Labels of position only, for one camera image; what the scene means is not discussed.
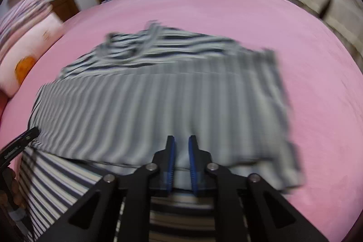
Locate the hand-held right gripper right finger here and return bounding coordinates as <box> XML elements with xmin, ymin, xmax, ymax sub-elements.
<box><xmin>189</xmin><ymin>135</ymin><xmax>329</xmax><ymax>242</ymax></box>

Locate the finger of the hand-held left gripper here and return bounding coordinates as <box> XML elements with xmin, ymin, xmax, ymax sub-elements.
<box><xmin>16</xmin><ymin>127</ymin><xmax>40</xmax><ymax>151</ymax></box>

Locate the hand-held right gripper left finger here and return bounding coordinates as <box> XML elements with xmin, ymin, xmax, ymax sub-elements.
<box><xmin>37</xmin><ymin>135</ymin><xmax>177</xmax><ymax>242</ymax></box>

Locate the black white striped shirt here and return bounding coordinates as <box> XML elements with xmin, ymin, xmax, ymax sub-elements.
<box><xmin>17</xmin><ymin>20</ymin><xmax>306</xmax><ymax>242</ymax></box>

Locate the person's left hand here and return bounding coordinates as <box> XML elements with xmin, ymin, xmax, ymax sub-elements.
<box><xmin>0</xmin><ymin>169</ymin><xmax>26</xmax><ymax>213</ymax></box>

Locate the pillow with orange print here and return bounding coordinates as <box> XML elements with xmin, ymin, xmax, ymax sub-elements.
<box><xmin>0</xmin><ymin>14</ymin><xmax>64</xmax><ymax>98</ymax></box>

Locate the pink frilled folded quilt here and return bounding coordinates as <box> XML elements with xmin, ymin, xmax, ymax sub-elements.
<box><xmin>0</xmin><ymin>0</ymin><xmax>53</xmax><ymax>46</ymax></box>

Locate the dark wooden headboard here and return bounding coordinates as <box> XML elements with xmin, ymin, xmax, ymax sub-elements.
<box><xmin>49</xmin><ymin>0</ymin><xmax>80</xmax><ymax>23</ymax></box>

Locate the pink fleece bed blanket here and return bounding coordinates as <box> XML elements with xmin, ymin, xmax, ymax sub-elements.
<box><xmin>0</xmin><ymin>0</ymin><xmax>363</xmax><ymax>242</ymax></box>

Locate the cream lace covered furniture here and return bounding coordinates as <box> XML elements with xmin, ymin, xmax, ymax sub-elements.
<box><xmin>284</xmin><ymin>0</ymin><xmax>363</xmax><ymax>61</ymax></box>

